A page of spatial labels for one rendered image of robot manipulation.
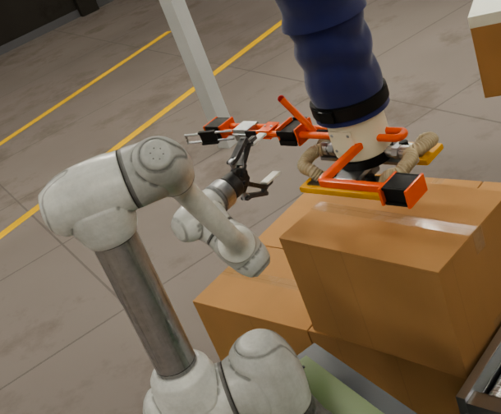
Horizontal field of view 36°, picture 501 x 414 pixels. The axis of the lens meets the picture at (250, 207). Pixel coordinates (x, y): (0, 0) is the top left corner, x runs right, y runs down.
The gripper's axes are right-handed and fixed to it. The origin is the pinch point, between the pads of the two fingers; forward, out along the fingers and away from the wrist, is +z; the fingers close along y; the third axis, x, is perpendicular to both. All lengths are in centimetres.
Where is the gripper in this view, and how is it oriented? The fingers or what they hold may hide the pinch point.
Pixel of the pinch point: (268, 154)
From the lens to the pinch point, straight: 232.8
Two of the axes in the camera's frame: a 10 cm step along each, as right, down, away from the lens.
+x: 7.2, 0.9, -6.9
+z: 6.1, -5.5, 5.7
